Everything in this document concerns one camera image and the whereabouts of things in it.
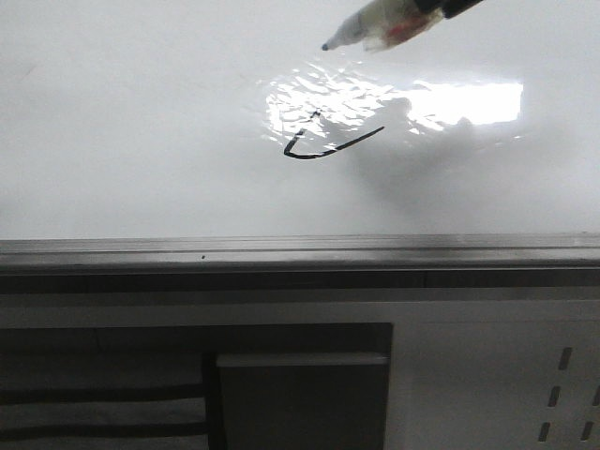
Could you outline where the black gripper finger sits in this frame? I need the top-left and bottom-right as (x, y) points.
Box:
(415, 0), (482, 19)

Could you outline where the white marker with tape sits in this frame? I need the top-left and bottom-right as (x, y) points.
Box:
(322, 0), (443, 52)

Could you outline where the grey aluminium whiteboard tray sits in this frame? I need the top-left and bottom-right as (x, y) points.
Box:
(1, 232), (599, 293)

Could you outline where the white glossy whiteboard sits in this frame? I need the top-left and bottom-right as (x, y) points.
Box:
(1, 1), (599, 239)

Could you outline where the white perforated metal panel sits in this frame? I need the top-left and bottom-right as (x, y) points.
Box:
(386, 301), (599, 449)

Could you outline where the dark slatted cabinet front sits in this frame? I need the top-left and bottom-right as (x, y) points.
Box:
(1, 323), (392, 449)

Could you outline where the dark grey box panel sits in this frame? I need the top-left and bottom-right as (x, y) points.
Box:
(217, 352), (389, 449)

